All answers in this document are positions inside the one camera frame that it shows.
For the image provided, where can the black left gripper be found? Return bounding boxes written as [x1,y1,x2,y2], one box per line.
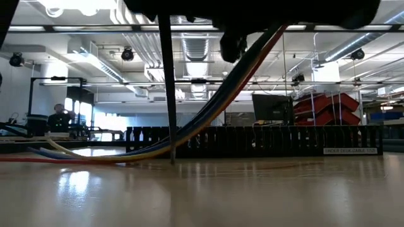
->
[122,0,222,23]

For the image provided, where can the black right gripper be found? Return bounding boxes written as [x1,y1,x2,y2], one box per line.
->
[214,0,381,64]

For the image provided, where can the black slotted cable tray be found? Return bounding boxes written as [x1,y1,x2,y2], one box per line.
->
[125,125,384,159]

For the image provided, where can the white cable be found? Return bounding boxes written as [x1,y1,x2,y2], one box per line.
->
[46,137,85,158]

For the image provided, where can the red cable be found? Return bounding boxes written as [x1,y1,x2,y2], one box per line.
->
[0,24,288,165]

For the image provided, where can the black computer monitor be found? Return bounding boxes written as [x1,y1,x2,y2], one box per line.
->
[251,94,295,127]

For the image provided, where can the red storage bin rack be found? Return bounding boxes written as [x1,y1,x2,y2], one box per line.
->
[293,92,362,127]

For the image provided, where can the person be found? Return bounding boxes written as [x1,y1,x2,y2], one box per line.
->
[46,103,77,134]

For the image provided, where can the blue storage bins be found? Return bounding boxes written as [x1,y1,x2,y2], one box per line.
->
[369,112,404,122]

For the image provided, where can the black background rig frame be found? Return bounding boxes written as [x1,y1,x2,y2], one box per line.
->
[176,78,229,127]
[27,76,88,133]

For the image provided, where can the thin hanging cable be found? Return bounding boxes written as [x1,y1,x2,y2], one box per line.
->
[280,33,288,97]

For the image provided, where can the black hanging camera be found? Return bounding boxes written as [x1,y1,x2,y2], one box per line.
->
[350,47,366,61]
[121,47,135,62]
[8,52,25,68]
[290,73,306,88]

